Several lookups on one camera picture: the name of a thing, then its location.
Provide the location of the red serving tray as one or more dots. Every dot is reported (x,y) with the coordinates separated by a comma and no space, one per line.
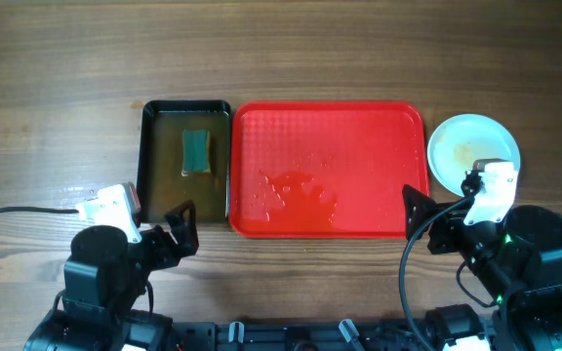
(324,169)

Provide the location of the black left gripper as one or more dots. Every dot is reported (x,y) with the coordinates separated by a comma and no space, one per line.
(170,254)

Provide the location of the black water tray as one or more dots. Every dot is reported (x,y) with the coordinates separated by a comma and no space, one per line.
(160,183)

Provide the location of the light blue plate top right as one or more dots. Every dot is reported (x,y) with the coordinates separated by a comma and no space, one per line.
(461,140)

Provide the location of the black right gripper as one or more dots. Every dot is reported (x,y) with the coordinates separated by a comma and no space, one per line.
(425,207)

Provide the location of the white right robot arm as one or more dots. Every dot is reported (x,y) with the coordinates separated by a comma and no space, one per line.
(517,259)

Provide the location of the green yellow sponge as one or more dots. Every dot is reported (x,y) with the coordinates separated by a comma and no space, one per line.
(196,152)

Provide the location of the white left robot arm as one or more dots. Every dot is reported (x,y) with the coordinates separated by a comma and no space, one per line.
(104,276)

